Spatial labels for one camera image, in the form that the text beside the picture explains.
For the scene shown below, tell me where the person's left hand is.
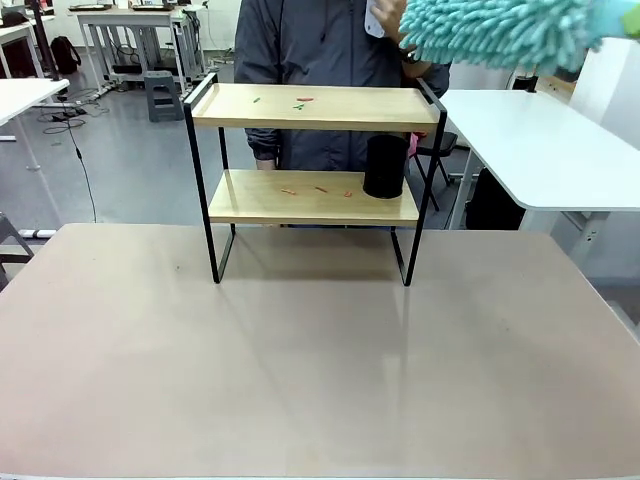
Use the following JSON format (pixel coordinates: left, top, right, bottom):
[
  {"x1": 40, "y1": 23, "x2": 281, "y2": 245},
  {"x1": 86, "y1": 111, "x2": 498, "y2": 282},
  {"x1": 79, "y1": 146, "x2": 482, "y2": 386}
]
[{"x1": 371, "y1": 0, "x2": 410, "y2": 45}]

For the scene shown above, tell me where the white smartphone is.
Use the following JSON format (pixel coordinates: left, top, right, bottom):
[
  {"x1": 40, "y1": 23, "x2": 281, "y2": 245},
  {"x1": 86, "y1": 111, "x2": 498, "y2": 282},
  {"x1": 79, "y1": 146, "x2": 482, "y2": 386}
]
[{"x1": 364, "y1": 0, "x2": 387, "y2": 39}]

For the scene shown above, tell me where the teal microfiber duster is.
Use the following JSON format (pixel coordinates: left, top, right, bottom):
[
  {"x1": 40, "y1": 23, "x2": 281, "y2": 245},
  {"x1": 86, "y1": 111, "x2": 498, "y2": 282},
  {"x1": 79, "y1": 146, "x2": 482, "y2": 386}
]
[{"x1": 398, "y1": 0, "x2": 640, "y2": 77}]

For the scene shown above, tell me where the person in grey jacket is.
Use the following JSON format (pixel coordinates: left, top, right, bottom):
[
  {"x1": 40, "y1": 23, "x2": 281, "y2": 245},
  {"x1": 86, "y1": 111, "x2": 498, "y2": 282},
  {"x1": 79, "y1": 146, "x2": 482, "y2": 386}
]
[{"x1": 233, "y1": 0, "x2": 452, "y2": 173}]

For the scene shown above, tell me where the black cylindrical cup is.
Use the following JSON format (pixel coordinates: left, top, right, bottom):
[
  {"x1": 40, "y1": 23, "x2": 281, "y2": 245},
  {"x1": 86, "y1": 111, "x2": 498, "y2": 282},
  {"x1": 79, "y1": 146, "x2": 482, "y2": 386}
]
[{"x1": 362, "y1": 134, "x2": 410, "y2": 200}]

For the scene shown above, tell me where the grey step stool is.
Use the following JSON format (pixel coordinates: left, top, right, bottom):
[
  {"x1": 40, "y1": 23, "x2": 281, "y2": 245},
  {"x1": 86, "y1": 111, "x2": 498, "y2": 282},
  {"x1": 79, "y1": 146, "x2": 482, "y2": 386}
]
[{"x1": 143, "y1": 70, "x2": 185, "y2": 123}]

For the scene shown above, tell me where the black folding chair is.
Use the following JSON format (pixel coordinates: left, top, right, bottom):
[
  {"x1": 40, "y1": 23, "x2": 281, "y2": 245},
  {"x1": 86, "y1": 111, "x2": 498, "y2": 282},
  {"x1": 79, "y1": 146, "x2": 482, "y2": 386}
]
[{"x1": 413, "y1": 130, "x2": 459, "y2": 212}]

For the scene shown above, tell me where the white desk with legs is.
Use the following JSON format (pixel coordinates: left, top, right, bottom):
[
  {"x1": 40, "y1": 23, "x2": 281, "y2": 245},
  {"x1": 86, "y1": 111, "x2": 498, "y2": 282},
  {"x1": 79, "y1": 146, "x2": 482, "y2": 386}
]
[{"x1": 67, "y1": 0, "x2": 207, "y2": 96}]

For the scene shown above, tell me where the large white table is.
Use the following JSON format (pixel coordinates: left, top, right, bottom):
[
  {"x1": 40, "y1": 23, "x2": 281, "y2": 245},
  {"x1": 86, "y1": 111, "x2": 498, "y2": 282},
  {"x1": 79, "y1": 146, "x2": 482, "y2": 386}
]
[{"x1": 437, "y1": 88, "x2": 640, "y2": 281}]

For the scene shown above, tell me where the black backpack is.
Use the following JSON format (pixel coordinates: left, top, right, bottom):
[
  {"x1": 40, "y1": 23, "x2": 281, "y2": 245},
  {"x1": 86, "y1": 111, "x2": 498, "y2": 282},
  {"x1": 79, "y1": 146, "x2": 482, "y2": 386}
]
[{"x1": 49, "y1": 35, "x2": 82, "y2": 76}]

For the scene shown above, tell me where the grey chair part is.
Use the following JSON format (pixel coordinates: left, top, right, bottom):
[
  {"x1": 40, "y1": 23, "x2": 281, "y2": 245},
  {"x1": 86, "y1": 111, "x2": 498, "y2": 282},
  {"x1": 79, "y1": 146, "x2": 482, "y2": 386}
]
[{"x1": 0, "y1": 211, "x2": 37, "y2": 293}]

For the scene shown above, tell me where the two-tier wooden black-frame shelf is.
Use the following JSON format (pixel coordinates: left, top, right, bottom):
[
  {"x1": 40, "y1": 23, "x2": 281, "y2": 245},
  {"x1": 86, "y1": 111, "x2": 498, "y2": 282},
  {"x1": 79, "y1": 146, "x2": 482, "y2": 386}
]
[{"x1": 182, "y1": 72, "x2": 448, "y2": 288}]

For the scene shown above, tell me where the black floor cable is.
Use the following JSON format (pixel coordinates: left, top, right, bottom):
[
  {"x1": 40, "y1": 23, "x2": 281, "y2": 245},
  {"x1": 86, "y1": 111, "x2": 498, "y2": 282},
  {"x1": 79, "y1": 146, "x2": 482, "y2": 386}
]
[{"x1": 42, "y1": 89, "x2": 99, "y2": 224}]

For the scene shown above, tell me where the white table with cable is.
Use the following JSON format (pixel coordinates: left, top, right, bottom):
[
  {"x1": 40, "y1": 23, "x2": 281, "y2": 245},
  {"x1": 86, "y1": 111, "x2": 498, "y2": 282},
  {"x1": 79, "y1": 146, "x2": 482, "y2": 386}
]
[{"x1": 0, "y1": 77, "x2": 71, "y2": 171}]

